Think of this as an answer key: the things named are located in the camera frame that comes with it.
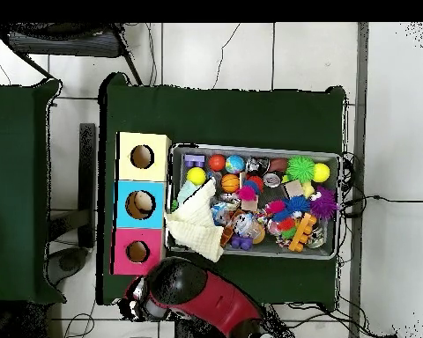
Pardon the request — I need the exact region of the cream waffle cloth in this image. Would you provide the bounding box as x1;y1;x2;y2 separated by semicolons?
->
163;177;226;263

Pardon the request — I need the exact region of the wooden box with three holes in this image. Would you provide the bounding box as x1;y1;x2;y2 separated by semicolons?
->
109;131;173;277

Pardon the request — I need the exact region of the clear mesh bin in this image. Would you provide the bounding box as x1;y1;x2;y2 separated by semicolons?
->
164;142;344;261

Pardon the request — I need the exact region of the dark round floor base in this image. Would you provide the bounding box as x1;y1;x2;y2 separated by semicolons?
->
43;246;91;287

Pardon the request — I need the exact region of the black upright panel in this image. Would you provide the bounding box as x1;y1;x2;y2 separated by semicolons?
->
78;122;97;249

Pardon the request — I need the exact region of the yellow plastic ball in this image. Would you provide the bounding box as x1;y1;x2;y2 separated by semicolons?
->
186;166;208;187
312;162;331;183

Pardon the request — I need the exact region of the small orange basketball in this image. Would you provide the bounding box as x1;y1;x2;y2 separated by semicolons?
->
220;173;241;194

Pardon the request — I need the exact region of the red-orange ball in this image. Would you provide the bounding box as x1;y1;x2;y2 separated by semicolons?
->
207;153;226;173

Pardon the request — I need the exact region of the green cloth side table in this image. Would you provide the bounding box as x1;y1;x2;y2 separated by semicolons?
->
0;78;66;305

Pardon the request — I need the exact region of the blue globe ball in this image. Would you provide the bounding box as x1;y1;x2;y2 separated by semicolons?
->
225;154;246;175

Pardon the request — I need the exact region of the orange toy building block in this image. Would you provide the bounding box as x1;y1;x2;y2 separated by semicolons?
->
287;212;318;254

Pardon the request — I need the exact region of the dark green table cloth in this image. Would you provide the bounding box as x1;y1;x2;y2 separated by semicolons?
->
96;71;348;306

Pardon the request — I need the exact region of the green spiky rubber ball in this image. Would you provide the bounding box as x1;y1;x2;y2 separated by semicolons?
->
286;155;317;184

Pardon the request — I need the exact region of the purple spiky monster toy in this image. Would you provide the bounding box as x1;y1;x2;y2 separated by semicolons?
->
308;186;339;220

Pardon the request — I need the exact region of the black office chair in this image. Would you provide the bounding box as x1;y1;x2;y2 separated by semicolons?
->
0;22;144;85

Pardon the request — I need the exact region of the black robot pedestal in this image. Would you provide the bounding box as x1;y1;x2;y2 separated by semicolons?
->
174;316;230;338

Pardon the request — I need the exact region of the black cable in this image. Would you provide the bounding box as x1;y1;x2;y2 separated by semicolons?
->
341;194;423;209

